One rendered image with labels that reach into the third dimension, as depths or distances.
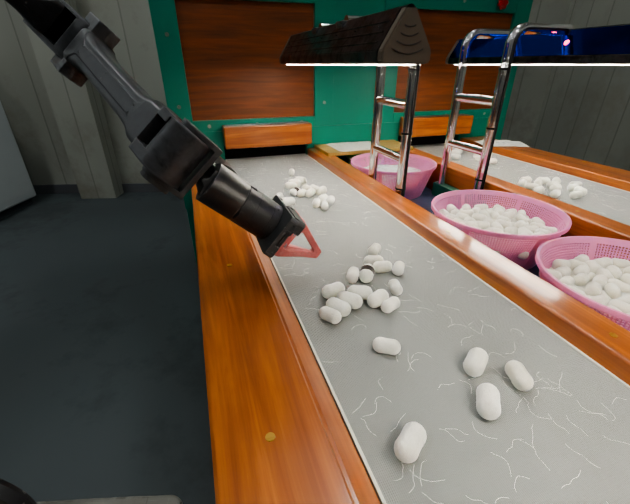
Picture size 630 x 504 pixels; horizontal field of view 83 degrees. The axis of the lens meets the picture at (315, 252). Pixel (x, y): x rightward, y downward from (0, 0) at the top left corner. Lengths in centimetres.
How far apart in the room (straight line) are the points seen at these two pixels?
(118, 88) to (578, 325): 66
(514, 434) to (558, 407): 6
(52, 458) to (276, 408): 115
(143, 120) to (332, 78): 96
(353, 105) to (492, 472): 125
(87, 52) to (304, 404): 60
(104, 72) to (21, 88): 328
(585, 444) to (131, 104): 61
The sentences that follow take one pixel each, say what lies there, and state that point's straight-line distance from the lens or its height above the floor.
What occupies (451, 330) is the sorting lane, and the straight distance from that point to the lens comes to 49.
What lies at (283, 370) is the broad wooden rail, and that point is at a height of 77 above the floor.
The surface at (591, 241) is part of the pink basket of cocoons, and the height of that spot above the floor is 76.
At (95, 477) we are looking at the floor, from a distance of 135.
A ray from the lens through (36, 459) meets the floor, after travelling 148.
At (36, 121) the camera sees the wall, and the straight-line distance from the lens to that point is 392.
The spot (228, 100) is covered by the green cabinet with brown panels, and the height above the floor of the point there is 93.
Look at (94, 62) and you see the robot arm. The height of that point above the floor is 104.
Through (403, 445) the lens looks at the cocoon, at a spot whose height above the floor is 76.
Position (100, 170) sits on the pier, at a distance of 358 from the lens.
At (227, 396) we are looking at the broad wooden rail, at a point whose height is 76.
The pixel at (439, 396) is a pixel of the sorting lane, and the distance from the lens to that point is 41.
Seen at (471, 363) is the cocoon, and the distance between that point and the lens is 43.
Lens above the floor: 104
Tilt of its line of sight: 28 degrees down
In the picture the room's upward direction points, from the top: straight up
